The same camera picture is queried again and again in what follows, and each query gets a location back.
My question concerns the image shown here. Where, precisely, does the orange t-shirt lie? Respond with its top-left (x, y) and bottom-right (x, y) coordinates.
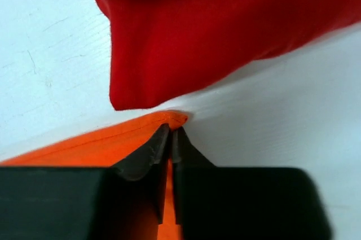
top-left (1, 111), bottom-right (188, 239)

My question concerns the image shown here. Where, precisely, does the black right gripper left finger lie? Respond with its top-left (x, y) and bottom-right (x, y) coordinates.
top-left (1, 124), bottom-right (170, 239)

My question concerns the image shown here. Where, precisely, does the red folded t-shirt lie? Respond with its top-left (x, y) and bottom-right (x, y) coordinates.
top-left (95, 0), bottom-right (360, 111)

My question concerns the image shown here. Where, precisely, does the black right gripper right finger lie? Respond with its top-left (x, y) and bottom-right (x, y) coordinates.
top-left (171, 128), bottom-right (332, 239)

